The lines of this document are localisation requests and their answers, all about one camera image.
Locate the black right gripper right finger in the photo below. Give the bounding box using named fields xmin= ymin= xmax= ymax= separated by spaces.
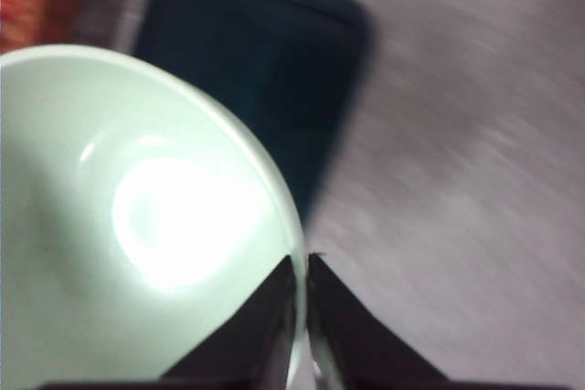
xmin=306 ymin=253 xmax=452 ymax=383

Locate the light green bowl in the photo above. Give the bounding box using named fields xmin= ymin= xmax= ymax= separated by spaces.
xmin=0 ymin=46 xmax=308 ymax=382

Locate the dark blue tray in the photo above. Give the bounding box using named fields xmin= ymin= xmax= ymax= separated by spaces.
xmin=136 ymin=0 xmax=370 ymax=245

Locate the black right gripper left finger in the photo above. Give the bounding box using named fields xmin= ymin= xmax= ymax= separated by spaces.
xmin=161 ymin=256 xmax=296 ymax=381

